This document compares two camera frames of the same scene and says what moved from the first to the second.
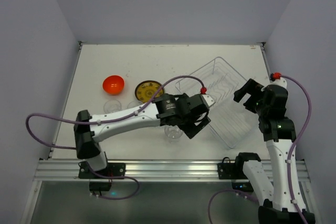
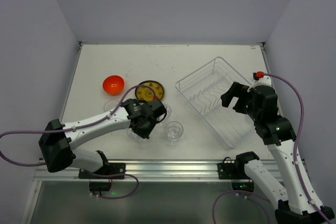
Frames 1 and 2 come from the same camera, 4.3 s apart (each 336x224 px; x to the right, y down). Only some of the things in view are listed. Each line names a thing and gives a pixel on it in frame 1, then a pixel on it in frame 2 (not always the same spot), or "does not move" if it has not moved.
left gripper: (197, 123) -> (143, 129)
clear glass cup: (112, 106) does not move
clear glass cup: (172, 133) does not move
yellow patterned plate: (146, 90) does not move
